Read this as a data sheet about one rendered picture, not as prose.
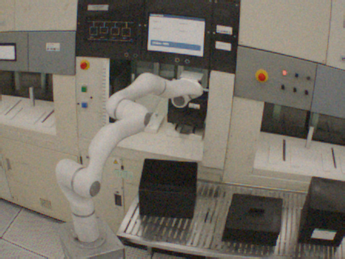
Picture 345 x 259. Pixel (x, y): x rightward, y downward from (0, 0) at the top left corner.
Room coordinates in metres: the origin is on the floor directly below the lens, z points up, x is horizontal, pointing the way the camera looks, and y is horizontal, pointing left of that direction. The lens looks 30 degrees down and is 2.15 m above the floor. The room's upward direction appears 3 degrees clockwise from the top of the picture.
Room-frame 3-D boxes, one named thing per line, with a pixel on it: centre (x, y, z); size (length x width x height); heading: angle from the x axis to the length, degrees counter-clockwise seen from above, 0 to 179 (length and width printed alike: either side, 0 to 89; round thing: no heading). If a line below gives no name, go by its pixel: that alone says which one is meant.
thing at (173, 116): (2.25, -0.09, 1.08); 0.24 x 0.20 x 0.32; 78
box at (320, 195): (1.43, -0.85, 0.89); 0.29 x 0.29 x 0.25; 75
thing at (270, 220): (1.49, -0.44, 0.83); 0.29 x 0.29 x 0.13; 79
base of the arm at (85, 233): (1.34, 0.39, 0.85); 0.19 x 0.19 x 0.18
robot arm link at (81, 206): (1.36, 0.41, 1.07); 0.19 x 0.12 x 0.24; 58
